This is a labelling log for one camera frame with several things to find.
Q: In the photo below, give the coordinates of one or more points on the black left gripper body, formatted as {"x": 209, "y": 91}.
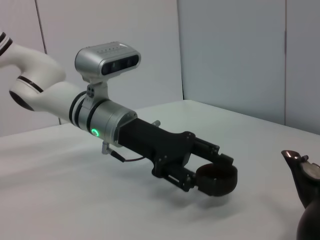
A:
{"x": 150, "y": 140}

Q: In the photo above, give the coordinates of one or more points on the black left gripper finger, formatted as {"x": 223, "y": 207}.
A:
{"x": 185, "y": 178}
{"x": 210, "y": 152}

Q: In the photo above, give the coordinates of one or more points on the small black teacup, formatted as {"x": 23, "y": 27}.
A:
{"x": 220, "y": 185}

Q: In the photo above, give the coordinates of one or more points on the black round teapot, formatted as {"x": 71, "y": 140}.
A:
{"x": 310, "y": 220}

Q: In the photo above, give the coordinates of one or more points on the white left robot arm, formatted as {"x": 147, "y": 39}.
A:
{"x": 50, "y": 97}

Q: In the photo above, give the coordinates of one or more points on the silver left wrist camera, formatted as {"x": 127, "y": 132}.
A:
{"x": 100, "y": 57}

